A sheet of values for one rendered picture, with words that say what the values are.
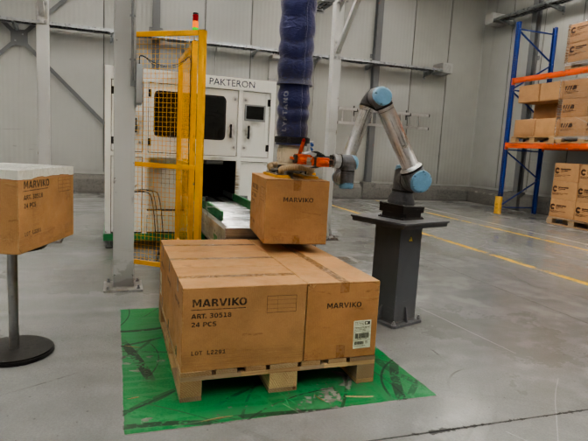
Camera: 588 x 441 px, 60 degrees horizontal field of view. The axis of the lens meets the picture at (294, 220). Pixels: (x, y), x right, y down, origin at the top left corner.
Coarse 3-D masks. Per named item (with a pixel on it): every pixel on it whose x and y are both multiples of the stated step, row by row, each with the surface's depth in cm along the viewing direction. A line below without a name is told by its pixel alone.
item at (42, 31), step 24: (48, 0) 553; (48, 24) 554; (336, 24) 657; (48, 48) 555; (48, 72) 558; (336, 72) 666; (48, 96) 561; (336, 96) 671; (48, 120) 564; (336, 120) 676; (48, 144) 568
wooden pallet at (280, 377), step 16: (160, 304) 334; (160, 320) 334; (176, 368) 265; (240, 368) 246; (256, 368) 244; (272, 368) 247; (288, 368) 250; (304, 368) 253; (352, 368) 268; (368, 368) 265; (176, 384) 248; (192, 384) 235; (272, 384) 248; (288, 384) 251; (192, 400) 236
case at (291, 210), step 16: (256, 176) 341; (256, 192) 340; (272, 192) 308; (288, 192) 310; (304, 192) 312; (320, 192) 315; (256, 208) 339; (272, 208) 309; (288, 208) 312; (304, 208) 314; (320, 208) 316; (256, 224) 337; (272, 224) 311; (288, 224) 313; (304, 224) 316; (320, 224) 318; (272, 240) 312; (288, 240) 315; (304, 240) 317; (320, 240) 319
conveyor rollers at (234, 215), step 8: (224, 208) 526; (232, 208) 529; (240, 208) 532; (224, 216) 464; (232, 216) 467; (240, 216) 469; (248, 216) 472; (224, 224) 418; (232, 224) 421; (240, 224) 423; (248, 224) 425
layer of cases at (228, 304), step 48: (192, 240) 343; (240, 240) 353; (192, 288) 229; (240, 288) 236; (288, 288) 244; (336, 288) 252; (192, 336) 232; (240, 336) 239; (288, 336) 248; (336, 336) 256
